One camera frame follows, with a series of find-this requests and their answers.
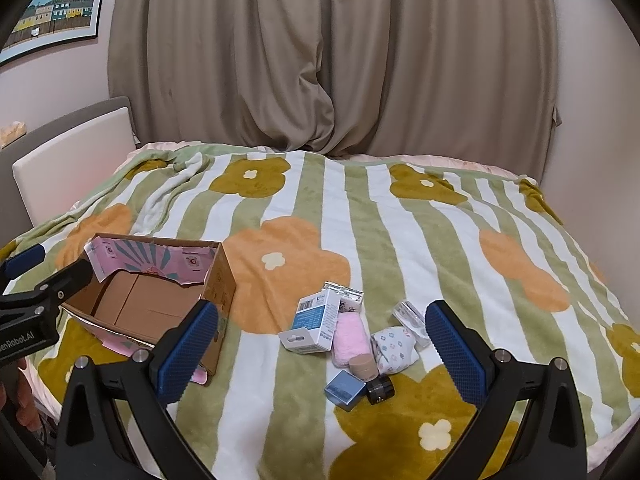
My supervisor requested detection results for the white floral sock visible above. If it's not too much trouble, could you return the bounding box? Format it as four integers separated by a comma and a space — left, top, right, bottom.
371, 326, 419, 375

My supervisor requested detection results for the clear plastic case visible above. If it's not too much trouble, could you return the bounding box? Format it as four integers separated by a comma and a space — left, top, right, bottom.
392, 300, 431, 351

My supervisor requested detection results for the beige round jar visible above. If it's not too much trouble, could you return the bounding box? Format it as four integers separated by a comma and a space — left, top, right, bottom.
348, 353, 378, 382

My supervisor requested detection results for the small blue box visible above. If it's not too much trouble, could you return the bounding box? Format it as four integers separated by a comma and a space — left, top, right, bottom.
324, 370, 367, 412

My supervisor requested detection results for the pink fluffy cloth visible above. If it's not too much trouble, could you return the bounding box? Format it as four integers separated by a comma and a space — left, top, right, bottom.
332, 312, 371, 368

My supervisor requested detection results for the white blue paper box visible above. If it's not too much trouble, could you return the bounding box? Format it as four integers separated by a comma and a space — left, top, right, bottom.
279, 289, 340, 354

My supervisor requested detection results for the white tissue packet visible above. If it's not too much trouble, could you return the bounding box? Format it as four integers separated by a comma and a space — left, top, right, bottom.
322, 281, 363, 313

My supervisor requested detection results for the person's left hand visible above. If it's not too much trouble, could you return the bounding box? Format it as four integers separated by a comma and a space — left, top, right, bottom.
15, 358, 41, 432

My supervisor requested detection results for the white padded headboard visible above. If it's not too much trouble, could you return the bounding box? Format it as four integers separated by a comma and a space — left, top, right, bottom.
1, 96, 137, 244

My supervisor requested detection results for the open cardboard box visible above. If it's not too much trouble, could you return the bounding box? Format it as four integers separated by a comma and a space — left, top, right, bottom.
63, 233, 236, 385

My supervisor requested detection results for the small black jar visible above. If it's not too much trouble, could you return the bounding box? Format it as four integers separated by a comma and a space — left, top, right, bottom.
366, 375, 395, 405

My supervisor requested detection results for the floral striped blanket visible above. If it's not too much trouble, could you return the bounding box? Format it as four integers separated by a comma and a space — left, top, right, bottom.
2, 144, 639, 479

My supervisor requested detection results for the framed houses picture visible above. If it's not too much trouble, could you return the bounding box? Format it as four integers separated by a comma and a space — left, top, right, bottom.
1, 0, 102, 65

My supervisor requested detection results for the beige curtain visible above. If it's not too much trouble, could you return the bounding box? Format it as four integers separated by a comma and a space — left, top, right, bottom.
107, 0, 558, 178

